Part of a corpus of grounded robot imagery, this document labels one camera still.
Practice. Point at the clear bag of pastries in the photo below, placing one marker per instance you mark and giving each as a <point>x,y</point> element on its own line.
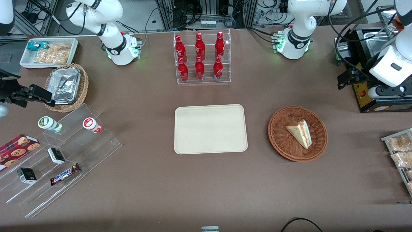
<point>402,159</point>
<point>409,174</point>
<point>399,143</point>
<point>410,186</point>

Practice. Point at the white rectangular snack bin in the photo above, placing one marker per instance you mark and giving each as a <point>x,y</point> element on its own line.
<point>25,59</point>

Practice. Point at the tan wicker basket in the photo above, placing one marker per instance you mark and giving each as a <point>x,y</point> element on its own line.
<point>84,87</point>

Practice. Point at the stack of foil containers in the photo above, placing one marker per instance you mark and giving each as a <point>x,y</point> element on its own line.
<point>66,85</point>

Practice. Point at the red cola bottle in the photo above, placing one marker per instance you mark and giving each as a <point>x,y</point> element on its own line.
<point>200,46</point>
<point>180,50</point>
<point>199,69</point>
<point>218,69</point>
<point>183,71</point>
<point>220,45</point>

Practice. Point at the white power strip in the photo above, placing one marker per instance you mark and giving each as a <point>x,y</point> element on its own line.
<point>208,24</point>

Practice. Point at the green lidded yogurt cup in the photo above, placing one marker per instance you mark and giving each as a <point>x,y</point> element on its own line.
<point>47,123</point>

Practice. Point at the small black white box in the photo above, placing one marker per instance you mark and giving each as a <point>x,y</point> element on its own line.
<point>56,155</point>
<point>27,175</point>

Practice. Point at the black food warmer cabinet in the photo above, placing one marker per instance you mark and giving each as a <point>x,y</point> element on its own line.
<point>363,98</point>

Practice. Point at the clear acrylic stepped display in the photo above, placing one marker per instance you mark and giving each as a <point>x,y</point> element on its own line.
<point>96,151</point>

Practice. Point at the triangular sandwich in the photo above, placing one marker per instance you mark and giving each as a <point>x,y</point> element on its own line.
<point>301,132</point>

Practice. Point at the clear acrylic bottle rack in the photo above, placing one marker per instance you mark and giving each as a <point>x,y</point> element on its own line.
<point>209,80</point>

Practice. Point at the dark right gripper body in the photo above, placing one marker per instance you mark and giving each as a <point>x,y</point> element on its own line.
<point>7,89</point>

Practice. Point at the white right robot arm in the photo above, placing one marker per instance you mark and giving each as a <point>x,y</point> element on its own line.
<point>112,42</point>

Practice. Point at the teal snack packet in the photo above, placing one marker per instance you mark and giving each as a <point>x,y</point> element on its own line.
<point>35,45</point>

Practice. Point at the beige rectangular plastic tray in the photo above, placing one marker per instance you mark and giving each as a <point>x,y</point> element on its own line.
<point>210,129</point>

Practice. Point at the clear bag of crackers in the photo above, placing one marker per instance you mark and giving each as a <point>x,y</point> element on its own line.
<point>51,57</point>
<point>61,47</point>

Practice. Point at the red cookie box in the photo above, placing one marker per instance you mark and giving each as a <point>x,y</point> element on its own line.
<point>17,149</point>

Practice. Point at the Snickers chocolate bar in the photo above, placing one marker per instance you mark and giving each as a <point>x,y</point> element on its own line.
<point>64,174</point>

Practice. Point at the small grey device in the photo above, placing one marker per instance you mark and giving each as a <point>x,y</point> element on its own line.
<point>210,229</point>

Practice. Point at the brown round wicker basket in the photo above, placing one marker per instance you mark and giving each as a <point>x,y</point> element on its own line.
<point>289,145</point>

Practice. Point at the steel warmer pan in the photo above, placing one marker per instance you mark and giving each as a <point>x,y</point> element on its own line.
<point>376,42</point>

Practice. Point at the red lidded yogurt cup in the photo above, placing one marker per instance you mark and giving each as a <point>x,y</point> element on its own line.
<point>90,124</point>

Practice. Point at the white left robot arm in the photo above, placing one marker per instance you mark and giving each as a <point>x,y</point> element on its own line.
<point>299,32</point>

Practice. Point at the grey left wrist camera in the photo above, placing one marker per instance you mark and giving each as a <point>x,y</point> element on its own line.
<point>386,91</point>

